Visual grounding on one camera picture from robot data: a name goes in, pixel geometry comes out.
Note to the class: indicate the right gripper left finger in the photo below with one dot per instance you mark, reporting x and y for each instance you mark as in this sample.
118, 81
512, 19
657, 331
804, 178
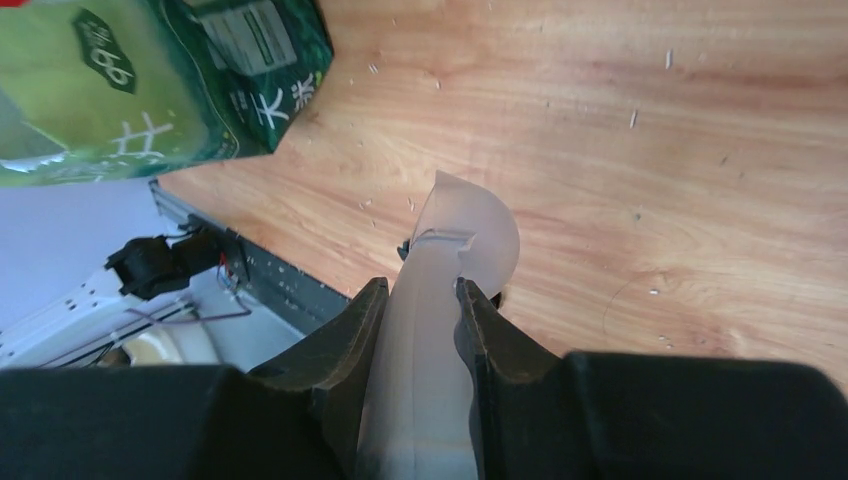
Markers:
296, 416

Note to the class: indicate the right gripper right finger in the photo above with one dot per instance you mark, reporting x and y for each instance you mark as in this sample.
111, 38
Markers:
604, 415

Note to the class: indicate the clear plastic scoop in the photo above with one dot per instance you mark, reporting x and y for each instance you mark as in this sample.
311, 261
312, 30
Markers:
415, 419

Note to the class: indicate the black bag clip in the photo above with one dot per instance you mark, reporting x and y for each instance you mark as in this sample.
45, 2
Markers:
404, 249

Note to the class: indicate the green litter bag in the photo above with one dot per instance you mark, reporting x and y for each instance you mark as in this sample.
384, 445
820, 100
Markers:
112, 90

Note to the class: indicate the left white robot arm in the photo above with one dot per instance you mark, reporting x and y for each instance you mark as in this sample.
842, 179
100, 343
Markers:
140, 287

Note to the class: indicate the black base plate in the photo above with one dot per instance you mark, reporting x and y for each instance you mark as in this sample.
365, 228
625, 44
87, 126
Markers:
294, 295

